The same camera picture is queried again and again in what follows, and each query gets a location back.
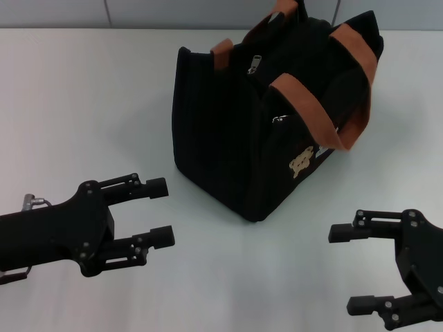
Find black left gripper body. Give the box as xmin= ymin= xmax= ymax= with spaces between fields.
xmin=0 ymin=180 xmax=116 ymax=277

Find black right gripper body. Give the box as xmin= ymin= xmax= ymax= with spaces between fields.
xmin=396 ymin=208 xmax=443 ymax=313

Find black food bag brown handles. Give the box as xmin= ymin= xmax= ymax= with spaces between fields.
xmin=172 ymin=0 xmax=385 ymax=223

